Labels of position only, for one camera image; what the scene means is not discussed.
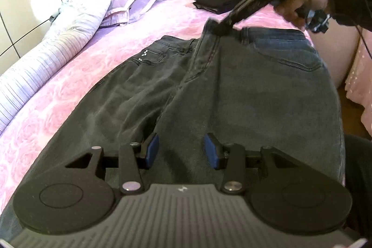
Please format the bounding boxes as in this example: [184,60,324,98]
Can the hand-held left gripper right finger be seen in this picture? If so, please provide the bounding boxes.
[203,133,294,195]

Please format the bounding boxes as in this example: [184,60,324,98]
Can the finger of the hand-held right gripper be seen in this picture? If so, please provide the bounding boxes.
[205,14,237,37]

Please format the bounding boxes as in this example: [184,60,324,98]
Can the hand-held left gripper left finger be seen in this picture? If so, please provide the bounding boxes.
[65,132,160,195]

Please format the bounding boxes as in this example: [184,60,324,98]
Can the grey jeans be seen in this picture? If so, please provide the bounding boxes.
[0,24,346,240]

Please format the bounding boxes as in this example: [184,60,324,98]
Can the pink floral blanket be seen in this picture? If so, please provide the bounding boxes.
[0,0,314,208]

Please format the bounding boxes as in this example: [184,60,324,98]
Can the white striped quilt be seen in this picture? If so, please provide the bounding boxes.
[0,0,112,135]

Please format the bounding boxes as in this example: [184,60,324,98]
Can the white wardrobe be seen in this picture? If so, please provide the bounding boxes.
[0,0,96,60]

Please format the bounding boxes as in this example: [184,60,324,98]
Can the black cable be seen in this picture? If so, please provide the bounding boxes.
[328,14,372,58]

